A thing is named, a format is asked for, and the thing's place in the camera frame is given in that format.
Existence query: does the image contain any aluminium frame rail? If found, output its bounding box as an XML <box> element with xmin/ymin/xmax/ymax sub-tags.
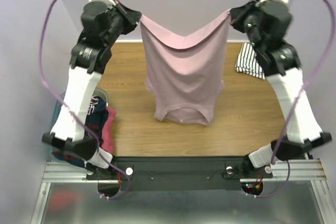
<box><xmin>31</xmin><ymin>158</ymin><xmax>335</xmax><ymax>223</ymax></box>

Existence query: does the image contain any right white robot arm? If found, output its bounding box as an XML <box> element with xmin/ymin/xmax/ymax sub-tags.
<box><xmin>230</xmin><ymin>0</ymin><xmax>332</xmax><ymax>177</ymax></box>

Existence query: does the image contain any purple cable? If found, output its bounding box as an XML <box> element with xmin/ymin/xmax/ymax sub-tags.
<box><xmin>39</xmin><ymin>0</ymin><xmax>131</xmax><ymax>200</ymax></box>
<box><xmin>246</xmin><ymin>0</ymin><xmax>336</xmax><ymax>199</ymax></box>

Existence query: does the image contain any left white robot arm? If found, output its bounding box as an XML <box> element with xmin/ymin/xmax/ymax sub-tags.
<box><xmin>42</xmin><ymin>0</ymin><xmax>142</xmax><ymax>179</ymax></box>

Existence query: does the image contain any red tank top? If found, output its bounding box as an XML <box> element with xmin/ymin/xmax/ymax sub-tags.
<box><xmin>101</xmin><ymin>106</ymin><xmax>116</xmax><ymax>154</ymax></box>

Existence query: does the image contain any blue translucent plastic bin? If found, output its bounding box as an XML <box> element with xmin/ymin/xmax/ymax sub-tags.
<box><xmin>51</xmin><ymin>87</ymin><xmax>110</xmax><ymax>162</ymax></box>

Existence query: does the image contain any navy tank top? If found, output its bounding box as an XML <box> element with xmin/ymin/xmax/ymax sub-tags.
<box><xmin>51</xmin><ymin>95</ymin><xmax>109</xmax><ymax>168</ymax></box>

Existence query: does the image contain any black white striped tank top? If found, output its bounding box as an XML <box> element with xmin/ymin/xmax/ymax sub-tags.
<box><xmin>234</xmin><ymin>43</ymin><xmax>265</xmax><ymax>80</ymax></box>

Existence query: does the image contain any pink tank top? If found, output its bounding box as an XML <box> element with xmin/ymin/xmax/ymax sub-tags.
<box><xmin>141</xmin><ymin>10</ymin><xmax>231</xmax><ymax>125</ymax></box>

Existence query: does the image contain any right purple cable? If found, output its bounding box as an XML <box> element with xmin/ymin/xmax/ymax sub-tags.
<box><xmin>246</xmin><ymin>0</ymin><xmax>336</xmax><ymax>199</ymax></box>

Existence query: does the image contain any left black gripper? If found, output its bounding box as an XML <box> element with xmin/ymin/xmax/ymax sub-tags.
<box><xmin>105</xmin><ymin>0</ymin><xmax>142</xmax><ymax>46</ymax></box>

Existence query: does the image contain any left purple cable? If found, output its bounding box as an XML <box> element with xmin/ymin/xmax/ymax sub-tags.
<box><xmin>39</xmin><ymin>0</ymin><xmax>131</xmax><ymax>200</ymax></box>

